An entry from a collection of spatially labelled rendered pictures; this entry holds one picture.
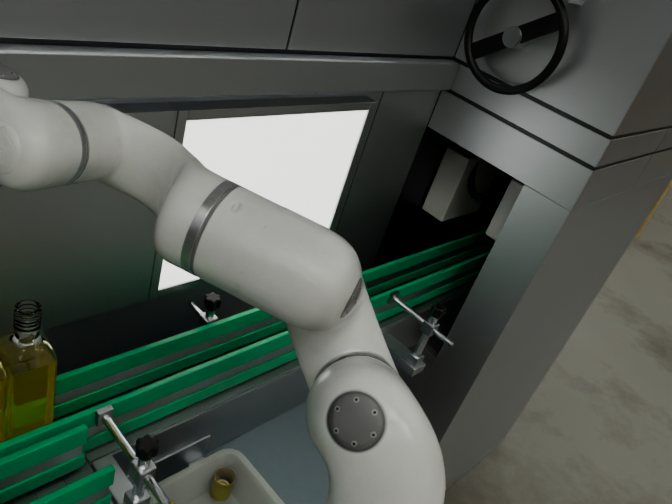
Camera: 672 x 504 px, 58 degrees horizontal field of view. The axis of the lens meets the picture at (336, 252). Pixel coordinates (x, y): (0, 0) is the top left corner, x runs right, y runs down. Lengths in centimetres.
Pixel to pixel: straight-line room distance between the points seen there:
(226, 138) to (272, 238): 51
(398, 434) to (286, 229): 17
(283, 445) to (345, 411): 77
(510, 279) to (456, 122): 36
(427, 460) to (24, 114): 40
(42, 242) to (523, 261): 91
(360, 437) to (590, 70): 94
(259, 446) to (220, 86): 64
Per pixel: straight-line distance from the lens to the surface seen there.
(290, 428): 123
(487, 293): 140
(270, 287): 47
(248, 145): 100
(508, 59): 131
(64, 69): 80
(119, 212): 92
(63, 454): 91
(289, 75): 100
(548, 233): 130
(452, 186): 154
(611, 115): 123
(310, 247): 46
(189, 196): 49
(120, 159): 62
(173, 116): 89
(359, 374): 44
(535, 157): 129
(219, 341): 110
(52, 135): 54
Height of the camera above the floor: 165
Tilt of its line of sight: 31 degrees down
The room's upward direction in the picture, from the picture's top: 19 degrees clockwise
